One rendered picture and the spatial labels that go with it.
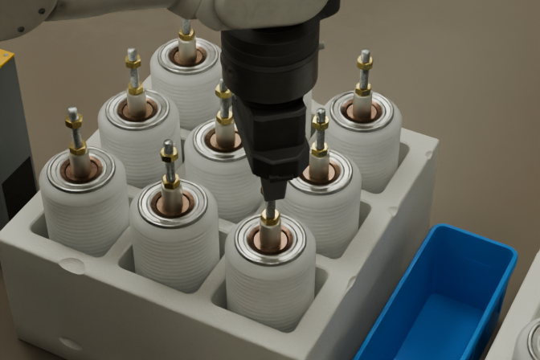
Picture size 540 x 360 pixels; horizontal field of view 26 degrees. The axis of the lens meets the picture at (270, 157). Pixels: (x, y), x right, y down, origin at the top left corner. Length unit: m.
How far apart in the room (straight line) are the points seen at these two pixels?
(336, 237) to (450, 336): 0.24
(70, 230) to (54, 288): 0.08
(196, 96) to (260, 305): 0.33
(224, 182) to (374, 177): 0.19
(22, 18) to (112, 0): 0.09
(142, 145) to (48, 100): 0.48
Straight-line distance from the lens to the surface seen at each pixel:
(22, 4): 0.84
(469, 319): 1.50
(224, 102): 1.30
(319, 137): 1.26
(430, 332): 1.48
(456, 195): 1.65
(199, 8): 0.94
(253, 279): 1.20
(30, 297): 1.40
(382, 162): 1.38
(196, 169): 1.32
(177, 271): 1.27
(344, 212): 1.29
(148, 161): 1.38
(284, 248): 1.21
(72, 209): 1.29
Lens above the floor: 1.13
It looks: 42 degrees down
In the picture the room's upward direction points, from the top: straight up
